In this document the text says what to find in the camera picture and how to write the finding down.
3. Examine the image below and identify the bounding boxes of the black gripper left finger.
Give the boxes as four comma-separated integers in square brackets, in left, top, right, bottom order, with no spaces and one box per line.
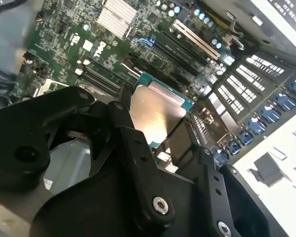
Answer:
[0,85,175,228]

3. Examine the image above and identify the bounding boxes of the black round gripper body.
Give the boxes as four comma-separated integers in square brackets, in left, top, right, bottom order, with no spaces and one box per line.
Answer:
[31,160,213,237]

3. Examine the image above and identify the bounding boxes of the silver CPU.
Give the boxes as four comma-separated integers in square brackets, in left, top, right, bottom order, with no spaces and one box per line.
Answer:
[128,73,196,150]

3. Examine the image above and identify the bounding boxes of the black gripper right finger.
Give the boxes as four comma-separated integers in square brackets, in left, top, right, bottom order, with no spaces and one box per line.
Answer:
[166,118,289,237]

